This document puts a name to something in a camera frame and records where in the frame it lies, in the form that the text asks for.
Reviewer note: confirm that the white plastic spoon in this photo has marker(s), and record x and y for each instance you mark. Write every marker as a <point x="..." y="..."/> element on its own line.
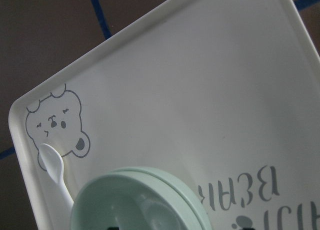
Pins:
<point x="55" y="168"/>

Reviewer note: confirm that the white bear serving tray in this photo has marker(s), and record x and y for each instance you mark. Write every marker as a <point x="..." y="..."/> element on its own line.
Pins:
<point x="222" y="94"/>

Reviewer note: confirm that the green bowl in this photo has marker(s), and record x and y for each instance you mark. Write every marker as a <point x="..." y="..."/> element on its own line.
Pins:
<point x="138" y="198"/>

